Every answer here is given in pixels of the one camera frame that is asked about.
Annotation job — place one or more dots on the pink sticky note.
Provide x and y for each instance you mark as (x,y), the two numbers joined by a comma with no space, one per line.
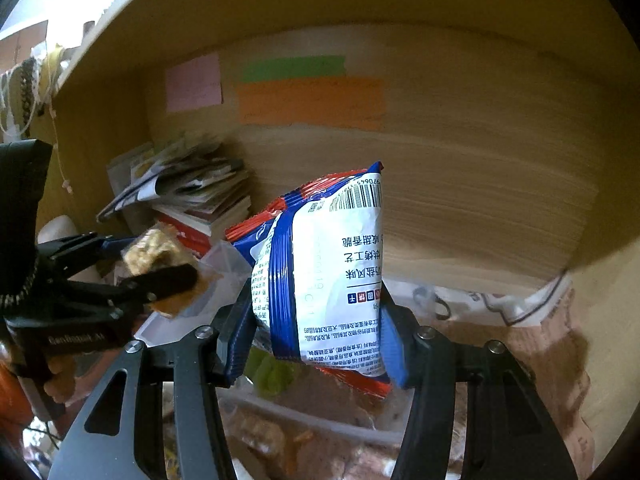
(193,84)

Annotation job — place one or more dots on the person left hand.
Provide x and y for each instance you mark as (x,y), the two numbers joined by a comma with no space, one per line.
(61,386)

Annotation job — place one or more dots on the orange sticky note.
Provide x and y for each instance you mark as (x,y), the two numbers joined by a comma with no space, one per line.
(335,102)

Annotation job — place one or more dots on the green sticky note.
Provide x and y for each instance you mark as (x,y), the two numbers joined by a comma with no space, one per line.
(314,66)

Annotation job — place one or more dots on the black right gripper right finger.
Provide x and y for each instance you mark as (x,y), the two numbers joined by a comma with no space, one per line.
(509,432)

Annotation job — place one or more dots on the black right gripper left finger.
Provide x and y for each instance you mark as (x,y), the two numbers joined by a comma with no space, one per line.
(118,433)

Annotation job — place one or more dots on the blue white red snack bag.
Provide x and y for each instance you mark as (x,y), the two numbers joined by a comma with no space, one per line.
(316,255)

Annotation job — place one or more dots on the clear plastic storage box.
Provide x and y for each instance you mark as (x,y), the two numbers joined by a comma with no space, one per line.
(320,427)

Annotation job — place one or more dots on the brown nut brittle pack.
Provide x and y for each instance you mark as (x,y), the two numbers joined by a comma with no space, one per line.
(173,279)

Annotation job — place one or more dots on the green jelly cup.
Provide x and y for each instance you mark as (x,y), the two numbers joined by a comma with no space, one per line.
(269,376)

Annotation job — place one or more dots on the stack of books and papers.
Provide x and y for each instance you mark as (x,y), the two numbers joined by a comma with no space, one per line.
(191,185)

